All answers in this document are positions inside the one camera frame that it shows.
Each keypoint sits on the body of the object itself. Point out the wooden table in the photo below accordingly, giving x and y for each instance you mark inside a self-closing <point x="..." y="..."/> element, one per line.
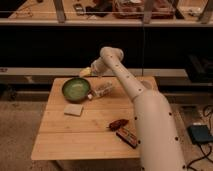
<point x="65" y="137"/>

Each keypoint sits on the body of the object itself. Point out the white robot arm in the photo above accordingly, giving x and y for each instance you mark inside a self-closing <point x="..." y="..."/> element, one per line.
<point x="158" y="141"/>

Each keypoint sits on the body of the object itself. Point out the brown chocolate bar box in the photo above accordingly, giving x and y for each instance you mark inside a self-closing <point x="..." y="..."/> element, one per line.
<point x="126" y="136"/>

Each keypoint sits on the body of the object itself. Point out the background wooden shelf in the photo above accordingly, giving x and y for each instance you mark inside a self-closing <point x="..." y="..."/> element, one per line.
<point x="125" y="13"/>

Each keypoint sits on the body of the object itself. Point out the green ceramic bowl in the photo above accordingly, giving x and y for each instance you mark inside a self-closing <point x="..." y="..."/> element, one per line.
<point x="76" y="89"/>

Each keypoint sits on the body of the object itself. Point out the clear plastic bottle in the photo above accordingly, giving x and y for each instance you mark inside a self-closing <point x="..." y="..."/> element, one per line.
<point x="100" y="90"/>

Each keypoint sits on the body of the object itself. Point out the dark blue box on floor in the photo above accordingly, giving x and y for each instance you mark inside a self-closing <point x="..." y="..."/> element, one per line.
<point x="199" y="134"/>

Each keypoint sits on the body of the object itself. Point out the brown pastry piece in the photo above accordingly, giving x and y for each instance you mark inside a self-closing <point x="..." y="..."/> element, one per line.
<point x="115" y="125"/>

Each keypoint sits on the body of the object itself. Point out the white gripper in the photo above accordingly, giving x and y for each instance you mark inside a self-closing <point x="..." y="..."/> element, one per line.
<point x="98" y="68"/>

